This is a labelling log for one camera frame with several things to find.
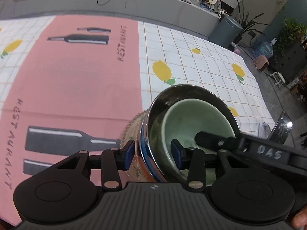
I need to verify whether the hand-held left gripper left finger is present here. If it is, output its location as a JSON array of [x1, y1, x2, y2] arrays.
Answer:
[[54, 140, 135, 191]]

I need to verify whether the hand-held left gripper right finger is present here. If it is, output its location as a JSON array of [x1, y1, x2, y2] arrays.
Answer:
[[171, 139, 241, 190]]

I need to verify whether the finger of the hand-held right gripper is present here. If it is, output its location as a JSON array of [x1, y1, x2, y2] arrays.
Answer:
[[195, 131, 290, 166]]

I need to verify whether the clear glass plate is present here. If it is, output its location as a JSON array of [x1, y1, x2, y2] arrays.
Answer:
[[122, 110, 154, 181]]

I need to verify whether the orange steel bowl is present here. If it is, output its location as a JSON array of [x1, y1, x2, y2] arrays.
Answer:
[[140, 153, 168, 183]]

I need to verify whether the green ceramic bowl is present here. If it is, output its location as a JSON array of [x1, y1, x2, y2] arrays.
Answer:
[[161, 99, 237, 187]]

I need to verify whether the blue steel bowl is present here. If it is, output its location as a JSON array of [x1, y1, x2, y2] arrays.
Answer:
[[140, 84, 241, 187]]

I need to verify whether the person's right hand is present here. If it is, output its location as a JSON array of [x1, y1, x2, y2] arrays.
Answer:
[[291, 206, 307, 229]]

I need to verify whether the dark glossy slab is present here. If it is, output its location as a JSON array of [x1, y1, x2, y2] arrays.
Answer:
[[267, 111, 293, 144]]

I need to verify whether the white step stool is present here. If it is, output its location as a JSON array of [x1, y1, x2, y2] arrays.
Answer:
[[270, 72, 286, 87]]

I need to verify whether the checked lemon-print tablecloth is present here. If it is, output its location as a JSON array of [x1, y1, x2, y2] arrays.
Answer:
[[0, 14, 275, 226]]

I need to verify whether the blue water bottle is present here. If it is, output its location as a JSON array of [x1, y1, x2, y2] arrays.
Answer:
[[252, 41, 274, 58]]

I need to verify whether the grey pedal trash bin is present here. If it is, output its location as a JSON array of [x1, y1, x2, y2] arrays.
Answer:
[[209, 16, 243, 48]]

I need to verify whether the bushy plant in dark planter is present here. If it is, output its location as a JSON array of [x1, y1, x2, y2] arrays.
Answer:
[[273, 18, 307, 82]]

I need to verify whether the potted long-leaf plant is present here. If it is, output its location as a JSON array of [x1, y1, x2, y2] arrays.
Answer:
[[234, 0, 270, 45]]

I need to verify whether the grey marble television cabinet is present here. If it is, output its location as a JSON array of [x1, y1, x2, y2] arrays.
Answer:
[[0, 0, 221, 33]]

